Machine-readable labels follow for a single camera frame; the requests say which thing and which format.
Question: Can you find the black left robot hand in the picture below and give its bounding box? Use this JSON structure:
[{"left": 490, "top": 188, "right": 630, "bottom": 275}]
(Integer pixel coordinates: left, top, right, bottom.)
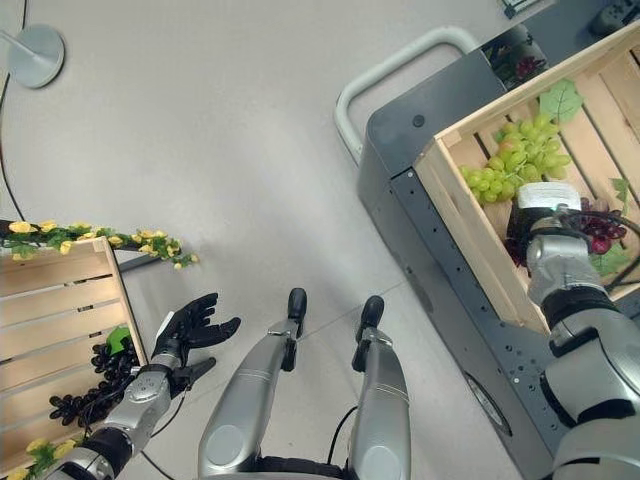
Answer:
[{"left": 150, "top": 292, "right": 242, "bottom": 394}]

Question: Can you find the dark red grape bunch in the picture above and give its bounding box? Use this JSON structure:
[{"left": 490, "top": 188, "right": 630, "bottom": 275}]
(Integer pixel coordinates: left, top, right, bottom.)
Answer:
[{"left": 502, "top": 197, "right": 629, "bottom": 268}]

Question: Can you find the green fabric leaf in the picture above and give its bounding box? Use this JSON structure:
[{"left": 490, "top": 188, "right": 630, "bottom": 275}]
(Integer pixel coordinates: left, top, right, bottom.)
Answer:
[{"left": 537, "top": 78, "right": 585, "bottom": 123}]

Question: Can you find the wooden crate with green leaves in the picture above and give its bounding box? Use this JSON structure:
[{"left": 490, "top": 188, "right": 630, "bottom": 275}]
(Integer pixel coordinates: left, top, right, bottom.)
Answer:
[{"left": 414, "top": 22, "right": 640, "bottom": 336}]

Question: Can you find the small yellow flower sprig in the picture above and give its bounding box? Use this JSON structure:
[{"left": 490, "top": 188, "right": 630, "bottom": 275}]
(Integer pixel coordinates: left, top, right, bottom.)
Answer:
[{"left": 4, "top": 435, "right": 86, "bottom": 480}]

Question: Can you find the yellow flower garland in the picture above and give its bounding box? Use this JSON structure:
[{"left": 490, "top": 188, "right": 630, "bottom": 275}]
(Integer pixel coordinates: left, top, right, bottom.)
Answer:
[{"left": 0, "top": 219, "right": 200, "bottom": 271}]

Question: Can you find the black grape bunch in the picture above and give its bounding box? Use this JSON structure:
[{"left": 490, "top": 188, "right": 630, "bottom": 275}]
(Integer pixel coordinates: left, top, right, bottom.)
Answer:
[{"left": 48, "top": 337, "right": 141, "bottom": 429}]

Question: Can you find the dark grey metal cart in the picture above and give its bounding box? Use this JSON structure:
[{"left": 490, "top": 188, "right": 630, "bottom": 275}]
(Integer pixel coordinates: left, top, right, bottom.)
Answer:
[{"left": 356, "top": 24, "right": 640, "bottom": 480}]

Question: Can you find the wooden crate with yellow flowers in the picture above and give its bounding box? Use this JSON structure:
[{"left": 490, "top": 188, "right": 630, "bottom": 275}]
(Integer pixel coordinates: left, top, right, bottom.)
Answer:
[{"left": 0, "top": 236, "right": 149, "bottom": 475}]

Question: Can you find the round grey stand base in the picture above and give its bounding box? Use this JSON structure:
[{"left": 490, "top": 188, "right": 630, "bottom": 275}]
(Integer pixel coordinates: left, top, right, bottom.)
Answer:
[{"left": 0, "top": 23, "right": 66, "bottom": 90}]

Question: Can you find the pale cart handle bar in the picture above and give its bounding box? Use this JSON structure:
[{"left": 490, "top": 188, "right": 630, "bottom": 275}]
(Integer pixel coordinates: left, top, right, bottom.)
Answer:
[{"left": 334, "top": 25, "right": 482, "bottom": 166}]

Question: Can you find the green grape bunch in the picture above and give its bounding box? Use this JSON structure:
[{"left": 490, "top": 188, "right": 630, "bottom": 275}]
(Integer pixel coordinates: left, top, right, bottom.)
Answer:
[{"left": 458, "top": 113, "right": 573, "bottom": 205}]

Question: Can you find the silver right robot leg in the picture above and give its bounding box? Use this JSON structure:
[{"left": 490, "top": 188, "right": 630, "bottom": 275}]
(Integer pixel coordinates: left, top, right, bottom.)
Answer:
[{"left": 349, "top": 294, "right": 413, "bottom": 480}]

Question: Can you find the black floor cable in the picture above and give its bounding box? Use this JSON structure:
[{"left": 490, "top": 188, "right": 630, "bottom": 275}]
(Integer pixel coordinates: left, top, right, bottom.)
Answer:
[{"left": 0, "top": 0, "right": 32, "bottom": 225}]

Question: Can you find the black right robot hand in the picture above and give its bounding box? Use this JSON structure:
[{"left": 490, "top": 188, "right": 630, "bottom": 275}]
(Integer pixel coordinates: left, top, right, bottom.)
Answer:
[{"left": 505, "top": 182, "right": 584, "bottom": 251}]

